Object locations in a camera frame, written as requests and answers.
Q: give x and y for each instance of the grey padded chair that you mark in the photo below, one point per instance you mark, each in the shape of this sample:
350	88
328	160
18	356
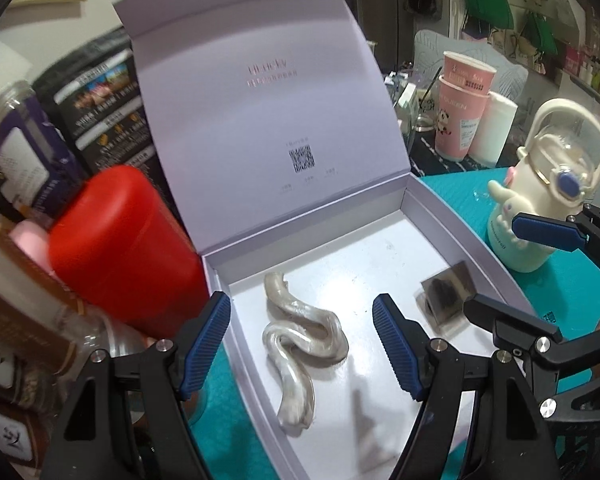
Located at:
430	55

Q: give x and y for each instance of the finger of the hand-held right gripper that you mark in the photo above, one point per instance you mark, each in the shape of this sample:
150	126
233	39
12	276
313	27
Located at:
510	325
547	232

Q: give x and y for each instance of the red canister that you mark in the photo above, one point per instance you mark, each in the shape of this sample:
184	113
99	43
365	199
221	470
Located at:
120	240

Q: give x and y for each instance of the teal mat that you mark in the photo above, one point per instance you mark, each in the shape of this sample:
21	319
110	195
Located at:
530	285

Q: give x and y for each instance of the row of small bottles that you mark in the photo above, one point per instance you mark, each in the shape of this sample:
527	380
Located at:
590	72

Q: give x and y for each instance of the purple label jar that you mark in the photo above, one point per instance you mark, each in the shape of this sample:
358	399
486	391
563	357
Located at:
20	145

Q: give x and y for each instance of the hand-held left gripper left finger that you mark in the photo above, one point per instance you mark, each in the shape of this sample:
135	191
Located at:
205	347

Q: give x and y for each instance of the lavender gift box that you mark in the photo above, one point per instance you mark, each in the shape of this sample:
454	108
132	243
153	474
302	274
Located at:
260	110

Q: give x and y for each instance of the grey mirror compact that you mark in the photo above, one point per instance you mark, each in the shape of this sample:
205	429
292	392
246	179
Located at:
445	290

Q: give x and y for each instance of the black printed package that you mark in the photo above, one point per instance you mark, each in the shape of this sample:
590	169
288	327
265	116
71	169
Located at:
105	110

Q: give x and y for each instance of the brown spice jar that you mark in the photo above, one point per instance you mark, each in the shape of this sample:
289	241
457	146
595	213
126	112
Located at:
20	300

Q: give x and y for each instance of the white paper cup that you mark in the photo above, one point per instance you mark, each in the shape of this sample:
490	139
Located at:
495	130

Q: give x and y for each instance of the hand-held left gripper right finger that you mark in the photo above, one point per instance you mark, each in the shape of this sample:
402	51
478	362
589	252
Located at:
397	350

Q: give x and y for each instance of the clear glass jar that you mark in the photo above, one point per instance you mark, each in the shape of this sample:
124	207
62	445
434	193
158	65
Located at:
110	335

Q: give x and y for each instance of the glass cup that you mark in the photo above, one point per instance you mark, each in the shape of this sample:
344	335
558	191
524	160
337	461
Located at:
420	110

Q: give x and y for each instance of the pink panda paper cup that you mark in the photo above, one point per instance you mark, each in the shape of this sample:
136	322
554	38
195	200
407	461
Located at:
457	125

